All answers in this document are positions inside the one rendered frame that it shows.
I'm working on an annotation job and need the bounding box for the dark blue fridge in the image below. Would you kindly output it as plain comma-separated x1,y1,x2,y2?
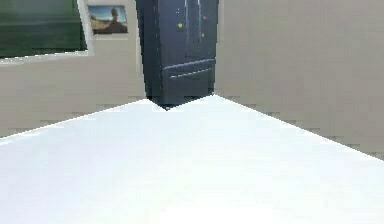
134,0,220,110

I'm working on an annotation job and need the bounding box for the framed landscape picture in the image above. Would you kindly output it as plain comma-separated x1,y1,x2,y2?
87,4,130,36

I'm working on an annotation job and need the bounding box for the white framed window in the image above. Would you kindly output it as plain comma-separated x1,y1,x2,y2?
0,0,95,66

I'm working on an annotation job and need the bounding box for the grey fridge drawer handle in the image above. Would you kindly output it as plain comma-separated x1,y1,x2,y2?
169,67,213,80

